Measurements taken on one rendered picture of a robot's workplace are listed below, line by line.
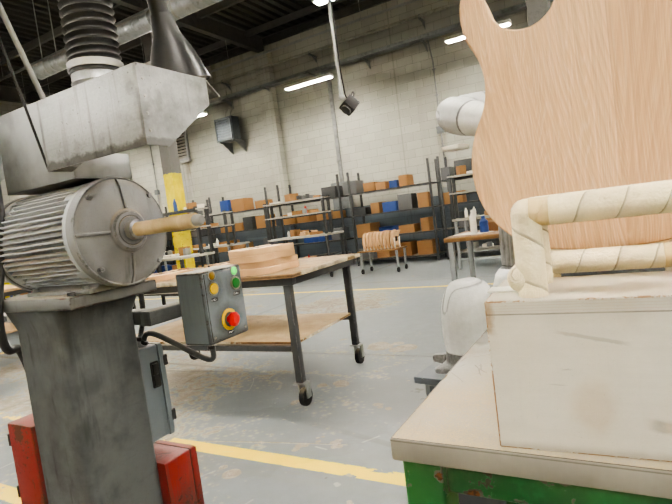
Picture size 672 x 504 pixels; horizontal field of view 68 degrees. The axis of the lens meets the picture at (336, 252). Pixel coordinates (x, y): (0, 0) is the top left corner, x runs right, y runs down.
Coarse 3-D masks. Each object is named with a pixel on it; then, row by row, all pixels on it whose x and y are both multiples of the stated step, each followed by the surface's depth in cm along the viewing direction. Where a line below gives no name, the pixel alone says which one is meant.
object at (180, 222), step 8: (176, 216) 106; (184, 216) 104; (136, 224) 112; (144, 224) 110; (152, 224) 109; (160, 224) 107; (168, 224) 106; (176, 224) 105; (184, 224) 104; (192, 224) 104; (136, 232) 112; (144, 232) 111; (152, 232) 110; (160, 232) 109
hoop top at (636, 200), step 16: (576, 192) 53; (592, 192) 52; (608, 192) 51; (624, 192) 51; (640, 192) 50; (656, 192) 49; (512, 208) 56; (528, 208) 55; (544, 208) 54; (560, 208) 53; (576, 208) 52; (592, 208) 52; (608, 208) 51; (624, 208) 50; (640, 208) 50; (656, 208) 49; (544, 224) 55
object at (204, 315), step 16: (192, 272) 136; (224, 272) 139; (192, 288) 134; (208, 288) 133; (224, 288) 139; (240, 288) 145; (192, 304) 135; (208, 304) 133; (224, 304) 138; (240, 304) 144; (192, 320) 136; (208, 320) 133; (224, 320) 138; (240, 320) 144; (144, 336) 140; (160, 336) 140; (192, 336) 136; (208, 336) 133; (224, 336) 137; (192, 352) 140
